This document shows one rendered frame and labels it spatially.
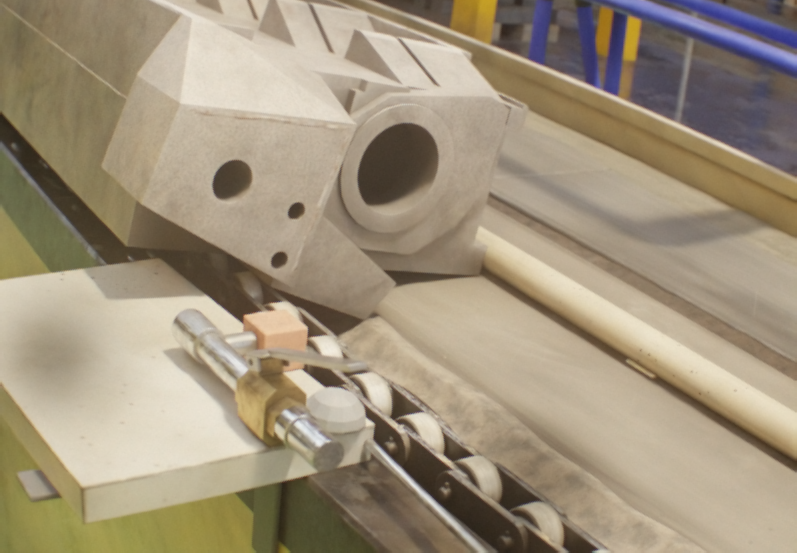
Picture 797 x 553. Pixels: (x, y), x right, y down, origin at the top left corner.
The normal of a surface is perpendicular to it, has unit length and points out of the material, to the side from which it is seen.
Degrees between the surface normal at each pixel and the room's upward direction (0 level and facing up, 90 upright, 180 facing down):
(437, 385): 67
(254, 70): 38
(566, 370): 0
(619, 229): 0
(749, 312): 0
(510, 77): 90
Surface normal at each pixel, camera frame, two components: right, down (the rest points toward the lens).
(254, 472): 0.62, 0.34
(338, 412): 0.14, -0.30
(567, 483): -0.55, -0.58
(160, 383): 0.13, -0.93
